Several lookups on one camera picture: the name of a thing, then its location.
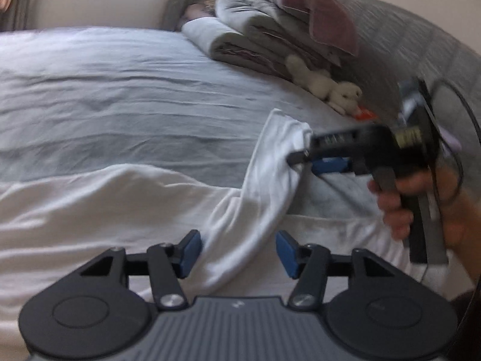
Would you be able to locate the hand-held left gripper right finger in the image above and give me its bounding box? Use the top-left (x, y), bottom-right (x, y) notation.
top-left (275, 231), bottom-right (399, 311)

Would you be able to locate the rolled grey quilt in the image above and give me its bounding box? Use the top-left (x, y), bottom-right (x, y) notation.
top-left (181, 19), bottom-right (302, 80)

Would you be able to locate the white long-sleeved shirt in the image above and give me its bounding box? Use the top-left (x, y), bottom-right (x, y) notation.
top-left (0, 108), bottom-right (452, 347)

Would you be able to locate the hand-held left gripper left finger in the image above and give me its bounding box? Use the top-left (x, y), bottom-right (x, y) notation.
top-left (77, 229), bottom-right (203, 312)

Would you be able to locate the pink bundled cloth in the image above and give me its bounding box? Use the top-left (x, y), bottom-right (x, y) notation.
top-left (179, 0), bottom-right (219, 28)

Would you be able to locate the person's right hand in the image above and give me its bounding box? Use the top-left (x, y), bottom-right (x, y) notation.
top-left (367, 165), bottom-right (475, 251)

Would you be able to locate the white plush toy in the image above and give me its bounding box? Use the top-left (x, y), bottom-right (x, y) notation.
top-left (286, 54), bottom-right (363, 116)

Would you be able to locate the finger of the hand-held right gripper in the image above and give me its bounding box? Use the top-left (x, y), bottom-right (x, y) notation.
top-left (311, 157), bottom-right (356, 177)
top-left (287, 125), bottom-right (378, 166)

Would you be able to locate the pink pillow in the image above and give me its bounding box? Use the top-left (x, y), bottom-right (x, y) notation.
top-left (225, 0), bottom-right (360, 58)

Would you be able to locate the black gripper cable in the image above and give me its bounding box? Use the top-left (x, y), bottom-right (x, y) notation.
top-left (428, 81), bottom-right (481, 206)

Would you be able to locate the folded purple cloth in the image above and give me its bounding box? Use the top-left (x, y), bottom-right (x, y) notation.
top-left (438, 126), bottom-right (464, 155)

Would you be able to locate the person's right forearm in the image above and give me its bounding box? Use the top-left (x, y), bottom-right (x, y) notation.
top-left (451, 190), bottom-right (481, 298)

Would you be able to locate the large folded grey quilt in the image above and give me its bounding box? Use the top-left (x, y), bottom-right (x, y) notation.
top-left (215, 0), bottom-right (343, 69)

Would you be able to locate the orange packet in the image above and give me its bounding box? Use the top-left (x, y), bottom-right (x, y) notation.
top-left (353, 105), bottom-right (377, 120)

